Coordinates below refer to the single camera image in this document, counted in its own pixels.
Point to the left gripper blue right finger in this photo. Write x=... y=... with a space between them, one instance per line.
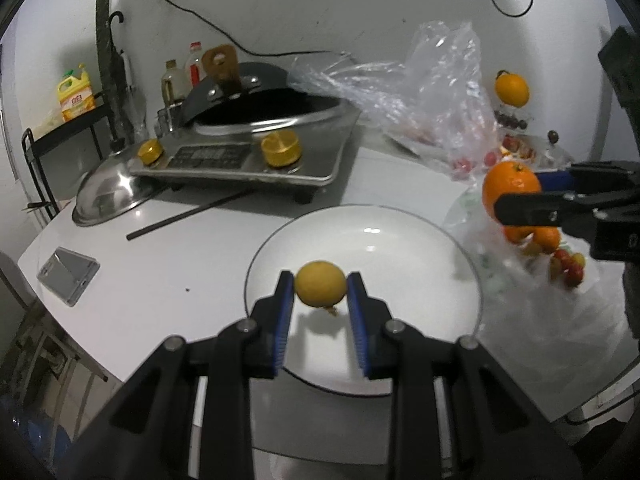
x=368 y=317

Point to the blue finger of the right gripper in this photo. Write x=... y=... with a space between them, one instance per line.
x=556 y=180
x=564 y=209

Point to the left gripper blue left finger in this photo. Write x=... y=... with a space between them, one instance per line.
x=273 y=317

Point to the large orange mandarin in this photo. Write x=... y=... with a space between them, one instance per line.
x=506 y=178

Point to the red cherry tomato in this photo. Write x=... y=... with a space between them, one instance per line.
x=574 y=275
x=562 y=255

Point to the steel lid with brown knob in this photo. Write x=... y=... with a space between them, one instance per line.
x=534 y=151

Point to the white round plate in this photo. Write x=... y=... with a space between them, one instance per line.
x=419 y=270

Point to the orange fruit decoration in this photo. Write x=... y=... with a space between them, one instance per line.
x=512 y=89

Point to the black chopstick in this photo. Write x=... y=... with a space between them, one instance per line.
x=187 y=214

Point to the printed flat plastic bag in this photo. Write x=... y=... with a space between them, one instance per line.
x=561 y=345

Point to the clear crumpled plastic bag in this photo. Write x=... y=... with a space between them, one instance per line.
x=433 y=104

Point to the silver induction cooker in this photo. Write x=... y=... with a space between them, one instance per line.
x=202 y=154

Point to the silver smartphone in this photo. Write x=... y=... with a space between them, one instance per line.
x=67 y=274

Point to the dark oil bottle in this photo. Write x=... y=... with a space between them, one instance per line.
x=175 y=87

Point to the black umbrella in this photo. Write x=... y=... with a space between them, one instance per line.
x=118 y=77

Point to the red cap sauce bottle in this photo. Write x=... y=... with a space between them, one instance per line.
x=194 y=67

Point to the black metal rack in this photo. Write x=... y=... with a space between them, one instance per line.
x=59 y=159

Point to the yellow detergent bottle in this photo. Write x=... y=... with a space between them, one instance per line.
x=75 y=94

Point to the black wok with wooden handle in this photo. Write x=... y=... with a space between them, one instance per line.
x=235 y=93

